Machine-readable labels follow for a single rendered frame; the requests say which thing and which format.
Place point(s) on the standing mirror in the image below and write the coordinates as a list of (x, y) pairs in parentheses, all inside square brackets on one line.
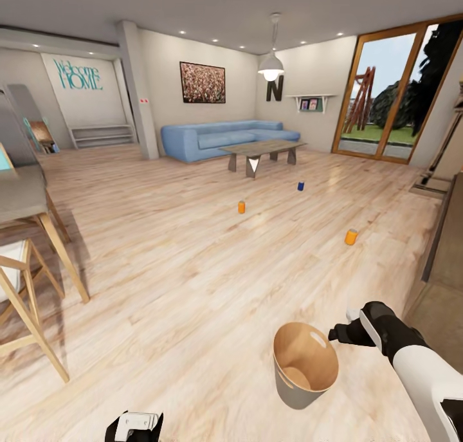
[(33, 118)]

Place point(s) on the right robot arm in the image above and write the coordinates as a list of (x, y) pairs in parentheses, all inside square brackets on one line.
[(434, 387)]

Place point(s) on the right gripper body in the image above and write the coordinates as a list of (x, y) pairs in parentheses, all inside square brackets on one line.
[(347, 334)]

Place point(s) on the trash can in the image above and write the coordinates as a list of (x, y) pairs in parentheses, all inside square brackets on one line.
[(304, 369)]

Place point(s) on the room light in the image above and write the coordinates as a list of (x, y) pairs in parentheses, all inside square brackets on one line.
[(272, 62)]

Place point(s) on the coffee table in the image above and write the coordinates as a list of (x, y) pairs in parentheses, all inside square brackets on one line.
[(252, 151)]

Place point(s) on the sofa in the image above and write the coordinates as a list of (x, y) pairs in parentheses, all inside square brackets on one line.
[(192, 143)]

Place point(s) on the wood fireplace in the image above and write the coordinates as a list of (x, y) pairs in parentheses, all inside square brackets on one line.
[(437, 178)]

